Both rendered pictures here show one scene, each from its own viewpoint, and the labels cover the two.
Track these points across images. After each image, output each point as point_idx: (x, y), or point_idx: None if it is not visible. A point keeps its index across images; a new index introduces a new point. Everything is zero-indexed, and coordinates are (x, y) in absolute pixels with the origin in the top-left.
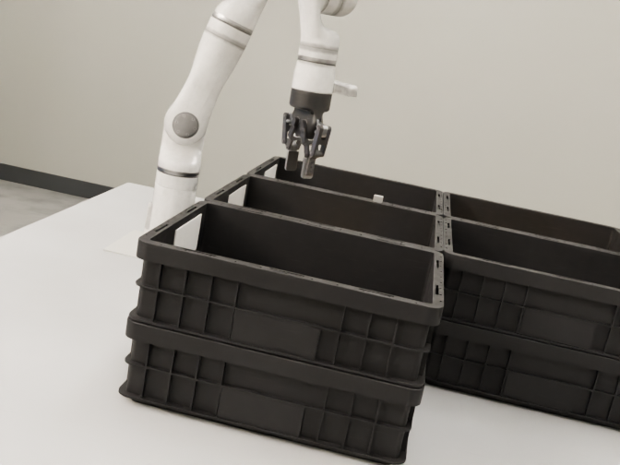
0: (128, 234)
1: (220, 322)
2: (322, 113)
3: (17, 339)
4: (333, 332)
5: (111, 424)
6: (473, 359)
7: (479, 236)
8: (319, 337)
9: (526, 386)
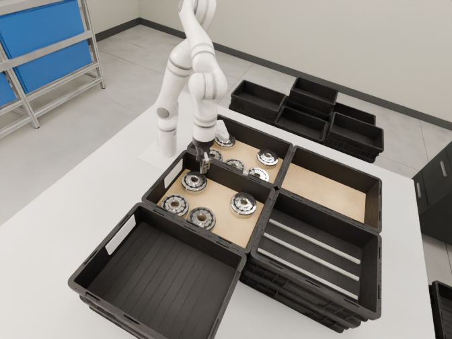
0: (153, 142)
1: None
2: (208, 149)
3: (66, 249)
4: None
5: (78, 329)
6: (262, 284)
7: (292, 202)
8: None
9: (284, 300)
